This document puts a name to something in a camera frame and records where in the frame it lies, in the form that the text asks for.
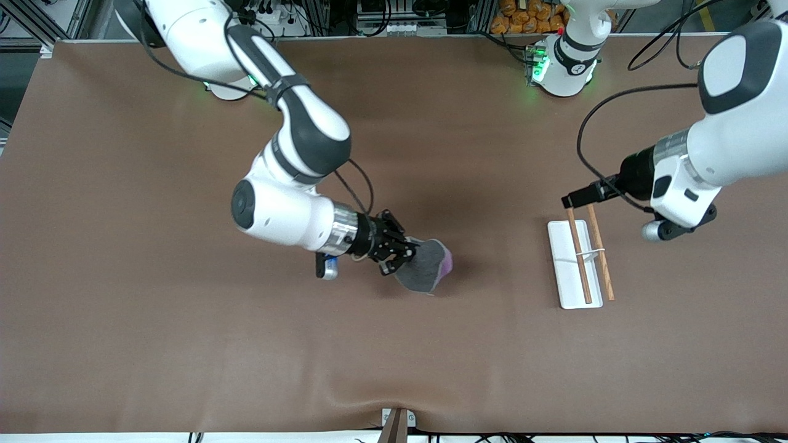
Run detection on grey and purple towel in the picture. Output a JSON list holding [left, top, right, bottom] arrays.
[[394, 239, 454, 295]]

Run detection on white rack with wooden bars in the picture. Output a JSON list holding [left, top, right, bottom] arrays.
[[547, 203, 615, 309]]

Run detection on pile of orange packets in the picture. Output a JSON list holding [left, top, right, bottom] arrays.
[[491, 0, 570, 35]]

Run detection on brown table mat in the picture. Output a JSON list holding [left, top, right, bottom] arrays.
[[0, 34, 788, 434]]

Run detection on grey metal clamp bracket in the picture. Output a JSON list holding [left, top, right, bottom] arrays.
[[382, 408, 417, 429]]

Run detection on brown wooden post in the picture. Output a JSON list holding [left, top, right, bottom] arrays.
[[377, 409, 409, 443]]

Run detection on black equipment box with cables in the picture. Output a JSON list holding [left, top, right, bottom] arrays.
[[356, 0, 475, 36]]

